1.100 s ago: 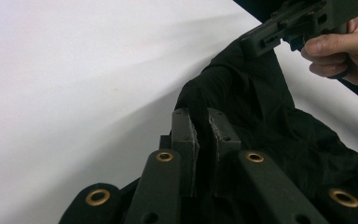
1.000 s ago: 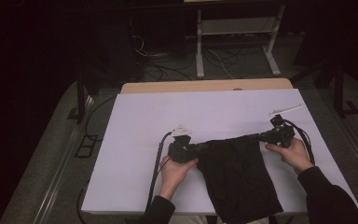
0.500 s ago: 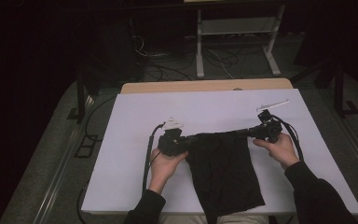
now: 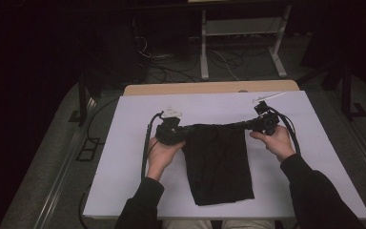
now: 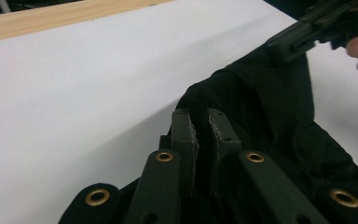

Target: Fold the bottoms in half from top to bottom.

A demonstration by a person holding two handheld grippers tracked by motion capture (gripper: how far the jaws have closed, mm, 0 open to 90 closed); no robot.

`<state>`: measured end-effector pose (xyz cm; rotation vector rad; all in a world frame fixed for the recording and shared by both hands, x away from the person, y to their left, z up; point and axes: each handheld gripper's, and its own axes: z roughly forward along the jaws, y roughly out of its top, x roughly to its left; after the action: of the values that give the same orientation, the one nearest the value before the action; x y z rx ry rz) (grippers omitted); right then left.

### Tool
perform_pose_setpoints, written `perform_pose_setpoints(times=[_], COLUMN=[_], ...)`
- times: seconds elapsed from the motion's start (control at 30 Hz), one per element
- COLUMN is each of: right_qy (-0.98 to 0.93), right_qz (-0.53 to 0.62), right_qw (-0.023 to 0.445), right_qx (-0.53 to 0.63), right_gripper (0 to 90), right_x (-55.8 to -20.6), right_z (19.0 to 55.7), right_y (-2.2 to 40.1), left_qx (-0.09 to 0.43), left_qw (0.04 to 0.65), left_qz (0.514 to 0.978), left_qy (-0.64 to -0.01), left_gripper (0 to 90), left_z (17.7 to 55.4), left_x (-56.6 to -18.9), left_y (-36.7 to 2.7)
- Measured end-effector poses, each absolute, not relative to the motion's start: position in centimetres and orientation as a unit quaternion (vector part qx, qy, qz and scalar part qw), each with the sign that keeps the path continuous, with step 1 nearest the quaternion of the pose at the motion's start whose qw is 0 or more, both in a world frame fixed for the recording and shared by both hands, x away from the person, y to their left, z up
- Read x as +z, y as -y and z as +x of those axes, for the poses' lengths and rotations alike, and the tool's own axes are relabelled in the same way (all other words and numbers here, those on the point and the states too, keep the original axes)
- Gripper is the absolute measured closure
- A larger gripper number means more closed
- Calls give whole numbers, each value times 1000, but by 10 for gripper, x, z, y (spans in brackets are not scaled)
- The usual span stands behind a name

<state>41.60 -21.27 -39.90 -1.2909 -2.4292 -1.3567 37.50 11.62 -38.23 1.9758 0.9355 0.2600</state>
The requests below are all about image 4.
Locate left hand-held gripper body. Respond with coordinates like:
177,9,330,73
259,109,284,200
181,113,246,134
155,107,186,146

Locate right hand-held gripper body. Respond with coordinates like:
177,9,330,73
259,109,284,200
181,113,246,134
252,92,287,136

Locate black pants with white logo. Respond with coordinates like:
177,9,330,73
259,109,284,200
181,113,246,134
181,121,255,207

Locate person's right hand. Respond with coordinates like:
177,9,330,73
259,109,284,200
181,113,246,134
250,125,296,164

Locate person's left hand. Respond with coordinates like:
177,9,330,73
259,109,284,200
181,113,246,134
146,136,187,182

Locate wooden table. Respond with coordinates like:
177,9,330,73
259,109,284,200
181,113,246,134
122,79,300,97

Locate white table mat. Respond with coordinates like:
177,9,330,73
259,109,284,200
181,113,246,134
83,90,366,221

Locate white metal stand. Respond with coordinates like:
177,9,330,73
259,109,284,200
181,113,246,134
199,4,293,80

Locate black metal stand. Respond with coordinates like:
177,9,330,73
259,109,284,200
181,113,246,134
68,73,104,127
298,60,366,121

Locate dark equipment cabinet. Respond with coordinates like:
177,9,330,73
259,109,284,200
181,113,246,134
108,15,149,84

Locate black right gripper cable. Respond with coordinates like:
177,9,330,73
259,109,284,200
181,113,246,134
268,106,301,156

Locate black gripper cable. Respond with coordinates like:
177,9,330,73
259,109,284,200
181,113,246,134
268,106,301,156
140,111,165,181

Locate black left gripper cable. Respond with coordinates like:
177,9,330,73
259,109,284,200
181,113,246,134
140,111,165,181

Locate white floor cable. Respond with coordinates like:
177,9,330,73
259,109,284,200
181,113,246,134
212,50,240,81

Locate black floor cable bundle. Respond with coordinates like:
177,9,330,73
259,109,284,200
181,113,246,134
146,53,202,84

